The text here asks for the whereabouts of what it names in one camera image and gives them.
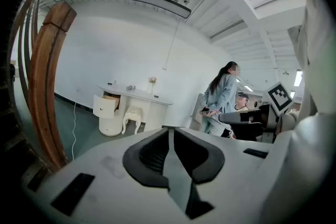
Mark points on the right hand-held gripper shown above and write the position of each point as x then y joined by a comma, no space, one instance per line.
279,98

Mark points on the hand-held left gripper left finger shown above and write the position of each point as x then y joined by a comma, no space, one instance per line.
147,162

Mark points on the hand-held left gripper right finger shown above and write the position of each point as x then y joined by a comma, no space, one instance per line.
202,162

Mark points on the large white wooden drawer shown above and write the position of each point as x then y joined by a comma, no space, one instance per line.
103,107

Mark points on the white dressing table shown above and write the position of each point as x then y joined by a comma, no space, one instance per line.
147,102

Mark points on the grey wooden panel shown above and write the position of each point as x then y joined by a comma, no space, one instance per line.
195,112

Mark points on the white upholstered stool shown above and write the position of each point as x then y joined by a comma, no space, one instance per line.
132,114

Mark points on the white vase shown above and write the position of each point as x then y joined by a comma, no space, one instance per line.
149,89

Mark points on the pink flower bouquet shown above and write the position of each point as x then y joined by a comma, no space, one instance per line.
152,79

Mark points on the person's white jacket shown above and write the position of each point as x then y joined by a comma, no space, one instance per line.
320,60

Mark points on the long black framed ceiling light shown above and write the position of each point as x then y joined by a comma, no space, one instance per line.
157,2

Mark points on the white wall conduit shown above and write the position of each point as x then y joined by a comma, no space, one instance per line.
172,44

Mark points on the brown wooden bed frame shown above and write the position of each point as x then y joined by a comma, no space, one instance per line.
43,81

